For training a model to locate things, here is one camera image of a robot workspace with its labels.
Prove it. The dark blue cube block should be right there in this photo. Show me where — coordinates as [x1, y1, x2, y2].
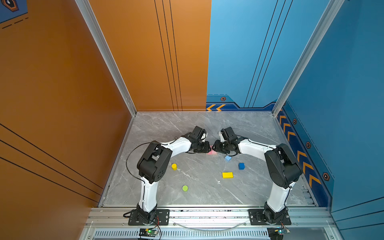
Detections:
[238, 163, 245, 170]

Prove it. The aluminium corner post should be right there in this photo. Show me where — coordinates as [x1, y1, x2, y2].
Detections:
[75, 0, 137, 117]
[272, 0, 345, 117]

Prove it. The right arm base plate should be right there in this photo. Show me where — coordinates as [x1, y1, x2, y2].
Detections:
[248, 208, 292, 226]

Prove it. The green circuit board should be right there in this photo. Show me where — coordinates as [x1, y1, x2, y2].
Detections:
[267, 229, 291, 240]
[138, 228, 160, 240]

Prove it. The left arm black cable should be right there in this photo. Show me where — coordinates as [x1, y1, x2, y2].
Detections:
[125, 137, 181, 182]

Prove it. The right green circuit board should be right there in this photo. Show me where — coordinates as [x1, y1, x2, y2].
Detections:
[267, 229, 291, 240]

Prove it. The right aluminium corner post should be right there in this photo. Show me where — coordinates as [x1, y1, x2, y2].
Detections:
[272, 0, 345, 117]

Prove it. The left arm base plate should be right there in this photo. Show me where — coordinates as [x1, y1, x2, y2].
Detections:
[128, 209, 170, 226]

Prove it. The clear cable on rail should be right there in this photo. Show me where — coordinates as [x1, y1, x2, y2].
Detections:
[172, 221, 250, 232]

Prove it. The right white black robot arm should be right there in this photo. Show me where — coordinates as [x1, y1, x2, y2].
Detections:
[213, 138, 303, 225]

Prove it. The left green circuit board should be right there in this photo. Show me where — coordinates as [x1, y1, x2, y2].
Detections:
[138, 228, 160, 240]

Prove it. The aluminium front rail frame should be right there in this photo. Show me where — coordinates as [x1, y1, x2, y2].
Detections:
[80, 205, 343, 240]

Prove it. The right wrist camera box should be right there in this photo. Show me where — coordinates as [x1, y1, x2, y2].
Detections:
[219, 127, 238, 144]

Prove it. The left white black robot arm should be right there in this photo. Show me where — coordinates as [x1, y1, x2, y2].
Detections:
[134, 126, 211, 225]

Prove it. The left aluminium corner post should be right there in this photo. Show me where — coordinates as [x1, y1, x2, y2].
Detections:
[75, 0, 137, 117]

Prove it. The yellow rectangular block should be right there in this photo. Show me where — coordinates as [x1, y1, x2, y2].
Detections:
[222, 172, 234, 179]

